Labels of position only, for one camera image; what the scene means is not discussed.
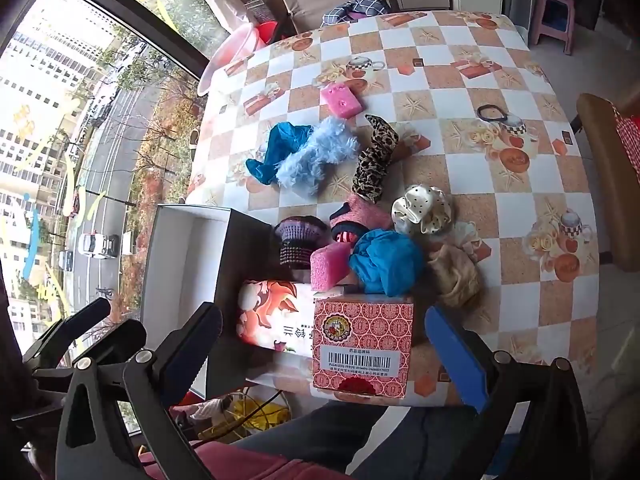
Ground bright blue crinkled cloth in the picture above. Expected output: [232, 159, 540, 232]
[347, 229, 426, 296]

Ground checkered printed tablecloth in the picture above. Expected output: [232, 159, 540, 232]
[185, 10, 601, 411]

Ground red patterned carton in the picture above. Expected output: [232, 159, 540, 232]
[311, 294, 416, 401]

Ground white cardboard box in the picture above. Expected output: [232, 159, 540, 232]
[140, 204, 273, 401]

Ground black hair tie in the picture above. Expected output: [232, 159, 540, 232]
[476, 104, 510, 123]

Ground pink knit sock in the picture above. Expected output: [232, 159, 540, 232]
[329, 194, 396, 248]

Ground light blue fluffy scrunchie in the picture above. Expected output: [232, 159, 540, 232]
[276, 116, 361, 197]

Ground white sheer scrunchie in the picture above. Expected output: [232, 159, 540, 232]
[452, 221, 483, 261]

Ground clear plastic basin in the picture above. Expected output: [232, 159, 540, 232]
[196, 25, 261, 97]

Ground yellow plastic bag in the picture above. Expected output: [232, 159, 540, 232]
[197, 390, 291, 441]

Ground beige scrunchie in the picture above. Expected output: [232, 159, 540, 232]
[427, 242, 481, 308]

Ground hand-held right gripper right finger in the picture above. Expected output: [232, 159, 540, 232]
[424, 305, 588, 480]

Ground plaid cloth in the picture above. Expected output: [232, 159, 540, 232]
[322, 0, 396, 25]

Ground purple knit hat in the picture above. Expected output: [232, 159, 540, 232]
[271, 215, 331, 268]

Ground orange white floral cloth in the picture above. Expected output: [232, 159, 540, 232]
[236, 280, 346, 361]

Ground pink plastic stool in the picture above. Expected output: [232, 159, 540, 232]
[529, 0, 578, 56]

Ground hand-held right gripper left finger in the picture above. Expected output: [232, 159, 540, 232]
[55, 302, 223, 480]

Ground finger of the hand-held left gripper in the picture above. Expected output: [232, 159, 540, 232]
[10, 319, 147, 426]
[22, 297, 112, 367]

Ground red patterned cushion cloth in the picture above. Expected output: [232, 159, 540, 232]
[614, 112, 640, 186]

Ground white polka dot scrunchie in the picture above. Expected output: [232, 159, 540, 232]
[391, 184, 453, 236]

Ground leopard print cloth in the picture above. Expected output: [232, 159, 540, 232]
[351, 114, 400, 205]

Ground pink foam sponge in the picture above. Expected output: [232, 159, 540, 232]
[309, 242, 353, 293]
[320, 82, 363, 120]

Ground person's legs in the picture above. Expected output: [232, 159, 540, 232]
[235, 402, 481, 480]

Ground wooden chair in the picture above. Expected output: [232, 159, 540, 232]
[575, 92, 640, 273]

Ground teal satin cloth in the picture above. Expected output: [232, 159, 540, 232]
[245, 121, 315, 186]

